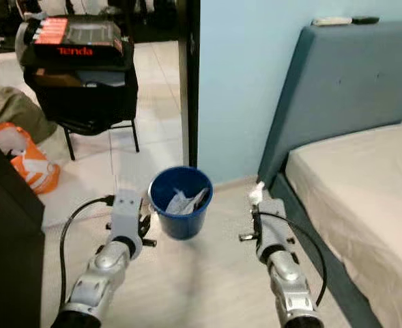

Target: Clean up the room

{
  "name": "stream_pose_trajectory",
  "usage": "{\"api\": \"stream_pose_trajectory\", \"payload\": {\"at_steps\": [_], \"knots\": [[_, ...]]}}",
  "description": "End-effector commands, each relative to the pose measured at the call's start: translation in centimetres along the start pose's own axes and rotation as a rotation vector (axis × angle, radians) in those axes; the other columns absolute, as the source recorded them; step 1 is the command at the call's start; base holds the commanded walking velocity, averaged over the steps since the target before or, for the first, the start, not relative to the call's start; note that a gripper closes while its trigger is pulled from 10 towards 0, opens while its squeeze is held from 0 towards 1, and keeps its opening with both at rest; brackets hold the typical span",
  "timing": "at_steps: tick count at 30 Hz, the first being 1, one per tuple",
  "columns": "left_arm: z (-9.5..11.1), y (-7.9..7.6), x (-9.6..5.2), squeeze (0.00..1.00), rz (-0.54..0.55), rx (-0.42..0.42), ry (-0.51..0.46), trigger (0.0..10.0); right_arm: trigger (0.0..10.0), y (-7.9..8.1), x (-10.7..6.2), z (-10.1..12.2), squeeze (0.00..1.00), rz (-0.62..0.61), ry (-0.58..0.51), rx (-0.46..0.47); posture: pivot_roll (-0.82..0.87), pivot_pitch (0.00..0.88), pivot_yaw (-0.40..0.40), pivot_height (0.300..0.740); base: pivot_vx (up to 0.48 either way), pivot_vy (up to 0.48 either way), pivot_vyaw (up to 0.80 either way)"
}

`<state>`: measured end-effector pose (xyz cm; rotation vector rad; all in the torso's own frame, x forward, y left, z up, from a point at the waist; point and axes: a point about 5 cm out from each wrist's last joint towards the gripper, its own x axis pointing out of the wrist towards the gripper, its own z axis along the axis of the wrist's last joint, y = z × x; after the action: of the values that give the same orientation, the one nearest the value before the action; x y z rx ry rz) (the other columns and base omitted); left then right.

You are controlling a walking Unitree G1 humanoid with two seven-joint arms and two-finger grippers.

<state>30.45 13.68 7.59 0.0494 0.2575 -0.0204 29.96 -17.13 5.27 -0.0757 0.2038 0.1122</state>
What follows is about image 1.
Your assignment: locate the blue plastic waste bin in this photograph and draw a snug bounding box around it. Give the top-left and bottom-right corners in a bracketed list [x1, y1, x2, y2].
[149, 166, 214, 241]

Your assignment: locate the crumpled clear plastic bag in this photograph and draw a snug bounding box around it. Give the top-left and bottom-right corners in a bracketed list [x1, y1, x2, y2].
[163, 188, 195, 214]

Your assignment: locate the flat white dark packet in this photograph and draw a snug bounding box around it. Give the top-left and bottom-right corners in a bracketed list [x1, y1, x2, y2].
[190, 188, 210, 209]

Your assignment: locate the mattress with beige sheet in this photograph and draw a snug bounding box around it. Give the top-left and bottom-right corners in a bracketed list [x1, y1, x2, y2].
[286, 96, 402, 328]

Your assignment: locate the orange white plastic bag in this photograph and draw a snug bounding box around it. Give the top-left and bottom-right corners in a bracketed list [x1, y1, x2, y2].
[0, 122, 61, 195]

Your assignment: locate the black cabinet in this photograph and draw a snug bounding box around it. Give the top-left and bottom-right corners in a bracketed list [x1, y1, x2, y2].
[0, 130, 48, 328]

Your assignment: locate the black fabric folding chair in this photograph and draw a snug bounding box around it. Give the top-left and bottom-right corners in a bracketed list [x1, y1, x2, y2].
[21, 38, 139, 161]

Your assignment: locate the blue grey flat case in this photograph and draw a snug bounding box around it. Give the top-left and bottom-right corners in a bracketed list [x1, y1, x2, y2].
[78, 68, 126, 87]

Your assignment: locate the brown cardboard box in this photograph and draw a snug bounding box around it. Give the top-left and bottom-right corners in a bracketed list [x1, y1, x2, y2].
[33, 68, 78, 88]

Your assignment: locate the olive green cloth bag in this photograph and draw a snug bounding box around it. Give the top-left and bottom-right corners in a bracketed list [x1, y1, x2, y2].
[0, 85, 58, 144]

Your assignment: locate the black red Tenda box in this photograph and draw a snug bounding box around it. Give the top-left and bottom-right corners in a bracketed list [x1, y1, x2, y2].
[31, 17, 125, 61]

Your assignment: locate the white remote control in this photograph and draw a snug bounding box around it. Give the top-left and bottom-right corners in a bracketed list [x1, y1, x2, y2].
[311, 17, 353, 27]

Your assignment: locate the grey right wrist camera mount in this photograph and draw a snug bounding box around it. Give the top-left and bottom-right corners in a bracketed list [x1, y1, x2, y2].
[257, 200, 290, 260]

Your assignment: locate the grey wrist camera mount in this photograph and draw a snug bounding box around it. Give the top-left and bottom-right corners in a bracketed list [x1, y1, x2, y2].
[111, 189, 143, 240]
[257, 200, 290, 260]

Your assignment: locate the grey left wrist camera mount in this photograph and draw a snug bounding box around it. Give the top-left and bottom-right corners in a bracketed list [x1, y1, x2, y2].
[111, 189, 143, 240]

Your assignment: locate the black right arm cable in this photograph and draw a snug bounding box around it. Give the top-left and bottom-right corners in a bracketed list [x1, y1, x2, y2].
[259, 212, 328, 307]

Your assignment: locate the black door frame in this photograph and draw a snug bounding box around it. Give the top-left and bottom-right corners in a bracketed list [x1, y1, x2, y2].
[177, 0, 201, 168]

